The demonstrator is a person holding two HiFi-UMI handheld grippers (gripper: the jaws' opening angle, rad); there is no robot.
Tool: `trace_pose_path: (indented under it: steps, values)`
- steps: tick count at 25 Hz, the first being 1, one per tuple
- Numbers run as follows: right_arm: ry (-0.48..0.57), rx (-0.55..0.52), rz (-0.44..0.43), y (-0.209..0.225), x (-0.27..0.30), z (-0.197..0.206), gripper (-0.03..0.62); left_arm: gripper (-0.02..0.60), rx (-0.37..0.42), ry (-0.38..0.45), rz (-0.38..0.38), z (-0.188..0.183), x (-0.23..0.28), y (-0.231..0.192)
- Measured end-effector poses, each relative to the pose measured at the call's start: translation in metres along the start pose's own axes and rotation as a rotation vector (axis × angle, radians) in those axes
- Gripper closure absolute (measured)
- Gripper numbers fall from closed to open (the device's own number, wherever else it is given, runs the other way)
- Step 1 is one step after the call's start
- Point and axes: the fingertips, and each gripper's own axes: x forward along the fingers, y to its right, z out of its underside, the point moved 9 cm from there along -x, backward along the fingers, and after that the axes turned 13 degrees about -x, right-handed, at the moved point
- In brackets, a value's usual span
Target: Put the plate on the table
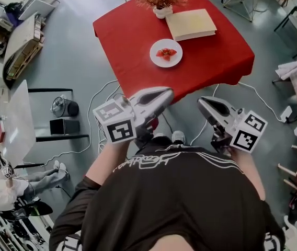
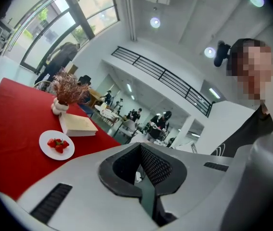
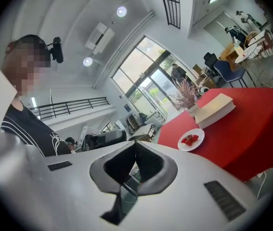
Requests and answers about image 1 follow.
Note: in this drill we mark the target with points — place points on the person's right forearm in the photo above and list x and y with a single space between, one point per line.
248 171

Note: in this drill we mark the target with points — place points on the person's black printed t-shirt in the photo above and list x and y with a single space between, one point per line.
169 192

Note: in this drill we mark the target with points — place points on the person's left forearm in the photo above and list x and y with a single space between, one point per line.
106 161

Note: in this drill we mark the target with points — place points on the white power adapter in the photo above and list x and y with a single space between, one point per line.
286 113

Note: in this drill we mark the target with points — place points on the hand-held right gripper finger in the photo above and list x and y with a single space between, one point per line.
211 115
225 108

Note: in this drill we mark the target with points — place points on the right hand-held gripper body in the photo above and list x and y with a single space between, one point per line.
244 141

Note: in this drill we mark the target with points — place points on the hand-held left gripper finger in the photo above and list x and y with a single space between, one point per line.
159 104
153 91

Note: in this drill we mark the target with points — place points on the round white side table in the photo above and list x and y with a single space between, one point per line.
242 1

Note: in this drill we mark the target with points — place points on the wooden pallet with boards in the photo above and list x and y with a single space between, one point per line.
23 48

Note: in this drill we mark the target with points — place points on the white cabinet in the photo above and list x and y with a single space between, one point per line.
38 8

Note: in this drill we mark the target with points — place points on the red strawberry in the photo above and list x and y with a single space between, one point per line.
165 51
172 52
167 57
159 53

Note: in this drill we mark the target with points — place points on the red box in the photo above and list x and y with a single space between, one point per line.
0 133

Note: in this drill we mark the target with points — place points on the white round plate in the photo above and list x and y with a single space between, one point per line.
165 63

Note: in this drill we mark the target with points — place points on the beige closed book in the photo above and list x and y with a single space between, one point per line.
190 23

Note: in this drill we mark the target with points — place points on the black bag with green stripe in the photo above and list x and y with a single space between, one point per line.
31 210

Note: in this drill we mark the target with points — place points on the marble table with black frame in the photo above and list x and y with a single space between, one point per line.
17 119

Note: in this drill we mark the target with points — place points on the person's grey shoe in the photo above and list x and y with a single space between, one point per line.
177 136

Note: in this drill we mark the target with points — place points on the red tablecloth table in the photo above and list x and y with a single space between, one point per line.
127 43

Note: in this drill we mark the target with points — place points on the grey armchair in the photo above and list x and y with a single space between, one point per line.
296 27

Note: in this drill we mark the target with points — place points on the black square box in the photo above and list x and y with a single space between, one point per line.
64 126

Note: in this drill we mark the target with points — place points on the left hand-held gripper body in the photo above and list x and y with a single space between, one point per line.
119 131

